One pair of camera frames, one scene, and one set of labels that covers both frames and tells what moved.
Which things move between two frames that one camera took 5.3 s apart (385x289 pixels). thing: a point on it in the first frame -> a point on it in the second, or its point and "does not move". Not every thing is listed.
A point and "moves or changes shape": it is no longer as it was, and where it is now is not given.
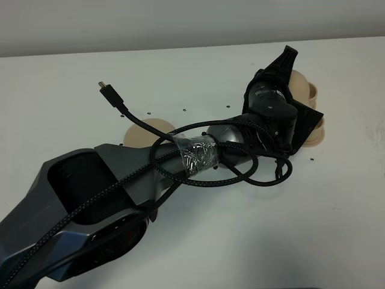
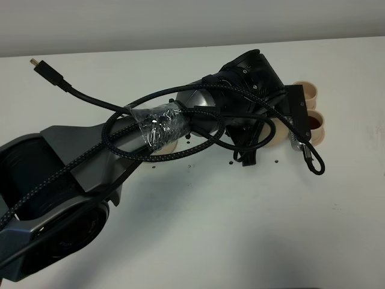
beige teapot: x=299 y=87 moves or changes shape
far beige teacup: x=313 y=94 does not move
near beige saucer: x=314 y=139 does not move
